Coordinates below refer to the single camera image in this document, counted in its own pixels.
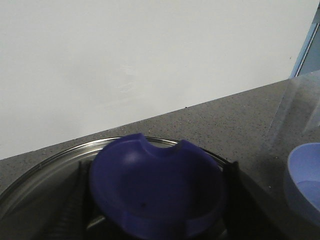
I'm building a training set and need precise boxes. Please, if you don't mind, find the window frame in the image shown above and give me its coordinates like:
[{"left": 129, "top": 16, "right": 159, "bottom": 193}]
[{"left": 290, "top": 5, "right": 320, "bottom": 78}]

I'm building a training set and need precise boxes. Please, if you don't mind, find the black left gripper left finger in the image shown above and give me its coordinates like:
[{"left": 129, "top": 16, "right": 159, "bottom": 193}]
[{"left": 42, "top": 162, "right": 92, "bottom": 240}]

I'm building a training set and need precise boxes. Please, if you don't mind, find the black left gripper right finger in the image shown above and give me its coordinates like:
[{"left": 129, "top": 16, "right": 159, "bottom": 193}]
[{"left": 223, "top": 162, "right": 283, "bottom": 240}]

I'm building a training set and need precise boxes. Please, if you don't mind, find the light blue plastic bowl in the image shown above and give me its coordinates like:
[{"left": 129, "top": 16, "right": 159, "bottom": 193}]
[{"left": 283, "top": 142, "right": 320, "bottom": 226}]

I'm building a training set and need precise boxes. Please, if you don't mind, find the glass lid with blue knob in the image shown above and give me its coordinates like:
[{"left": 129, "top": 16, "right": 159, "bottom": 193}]
[{"left": 0, "top": 134, "right": 229, "bottom": 240}]

